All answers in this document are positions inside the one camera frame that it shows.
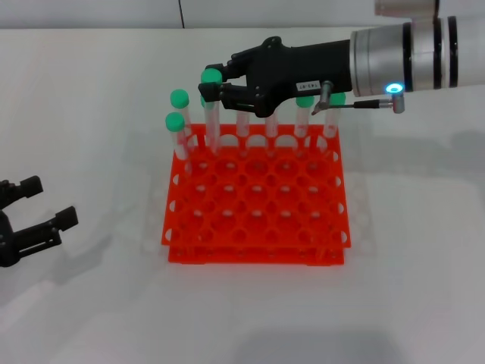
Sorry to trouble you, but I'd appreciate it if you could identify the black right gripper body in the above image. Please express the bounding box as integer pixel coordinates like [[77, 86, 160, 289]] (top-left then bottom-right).
[[246, 36, 355, 118]]

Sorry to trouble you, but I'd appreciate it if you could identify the clear tube green cap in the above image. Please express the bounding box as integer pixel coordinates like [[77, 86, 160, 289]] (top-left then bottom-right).
[[169, 88, 200, 152], [199, 96, 223, 152], [321, 94, 348, 157], [164, 111, 194, 179], [235, 109, 252, 155], [200, 67, 224, 156], [264, 112, 280, 157], [294, 96, 316, 157]]

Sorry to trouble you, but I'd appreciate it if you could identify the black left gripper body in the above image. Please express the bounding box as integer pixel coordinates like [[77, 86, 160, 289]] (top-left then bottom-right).
[[0, 206, 20, 268]]

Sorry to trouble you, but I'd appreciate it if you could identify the orange test tube rack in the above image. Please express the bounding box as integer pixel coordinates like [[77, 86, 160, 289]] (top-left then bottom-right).
[[160, 123, 352, 266]]

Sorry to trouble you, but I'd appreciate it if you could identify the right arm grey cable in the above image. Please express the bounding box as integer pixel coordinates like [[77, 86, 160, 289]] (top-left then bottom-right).
[[310, 80, 407, 117]]

